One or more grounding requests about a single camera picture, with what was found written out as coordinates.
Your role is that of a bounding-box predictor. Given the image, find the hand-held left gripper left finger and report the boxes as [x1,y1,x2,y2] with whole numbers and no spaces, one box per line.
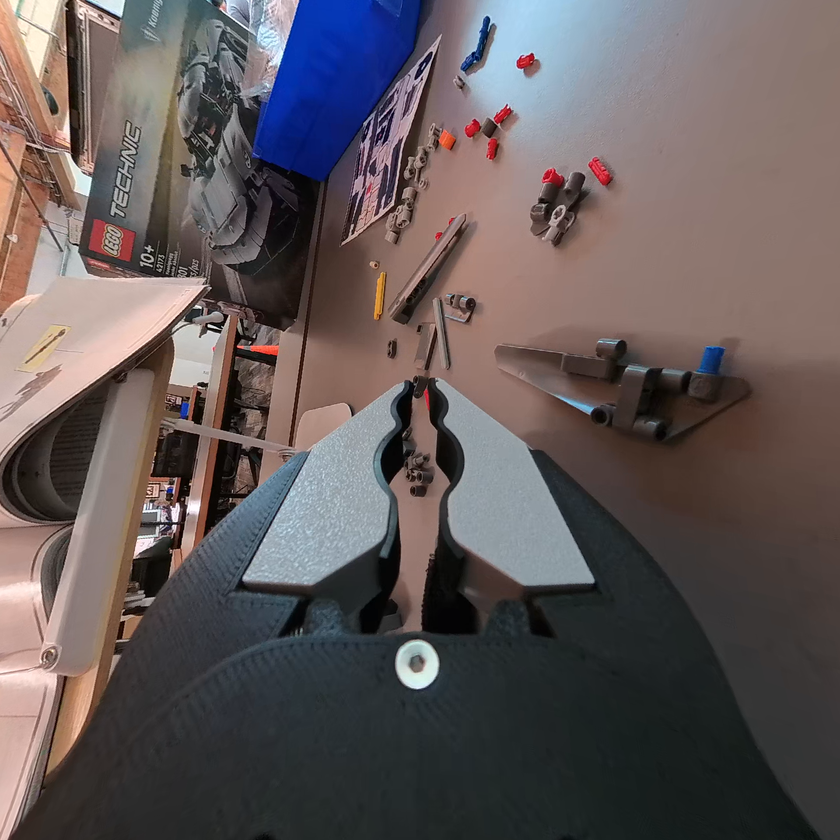
[241,382,414,632]

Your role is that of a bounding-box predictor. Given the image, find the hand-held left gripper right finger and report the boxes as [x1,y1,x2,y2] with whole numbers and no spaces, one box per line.
[425,378,597,632]

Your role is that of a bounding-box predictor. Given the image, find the grey wedge lego assembly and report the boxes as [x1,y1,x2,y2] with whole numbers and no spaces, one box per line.
[493,338,752,444]

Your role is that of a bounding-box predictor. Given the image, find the light grey lego axle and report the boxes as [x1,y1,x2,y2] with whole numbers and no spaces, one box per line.
[432,297,452,370]

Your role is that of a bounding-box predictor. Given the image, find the dark grey long lego panel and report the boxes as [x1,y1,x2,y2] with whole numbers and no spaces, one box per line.
[387,211,470,326]

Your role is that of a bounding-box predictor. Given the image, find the lego instruction booklet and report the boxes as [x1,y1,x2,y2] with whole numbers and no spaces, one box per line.
[0,276,212,840]

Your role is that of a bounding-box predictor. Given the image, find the lego set box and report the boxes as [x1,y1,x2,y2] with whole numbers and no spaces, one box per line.
[77,0,322,332]

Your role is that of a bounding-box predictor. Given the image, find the blue angled lego piece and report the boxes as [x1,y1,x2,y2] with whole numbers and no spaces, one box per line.
[459,16,494,73]

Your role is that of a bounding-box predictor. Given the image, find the white book stand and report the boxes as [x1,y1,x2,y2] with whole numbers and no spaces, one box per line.
[42,341,355,775]

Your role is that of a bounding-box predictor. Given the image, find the grey connector with red pin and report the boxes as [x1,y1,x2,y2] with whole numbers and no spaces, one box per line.
[529,168,567,237]

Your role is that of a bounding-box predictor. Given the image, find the sticker sheet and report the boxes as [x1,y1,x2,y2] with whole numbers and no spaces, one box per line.
[340,34,442,247]

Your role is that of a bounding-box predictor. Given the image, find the blue plastic bin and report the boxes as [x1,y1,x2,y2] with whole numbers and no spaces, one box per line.
[252,0,427,182]

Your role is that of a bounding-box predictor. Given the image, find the clear plastic bags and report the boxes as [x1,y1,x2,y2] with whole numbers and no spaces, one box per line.
[223,0,299,99]

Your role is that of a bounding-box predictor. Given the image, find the dark brown case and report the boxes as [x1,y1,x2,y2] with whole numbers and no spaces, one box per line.
[66,0,126,175]

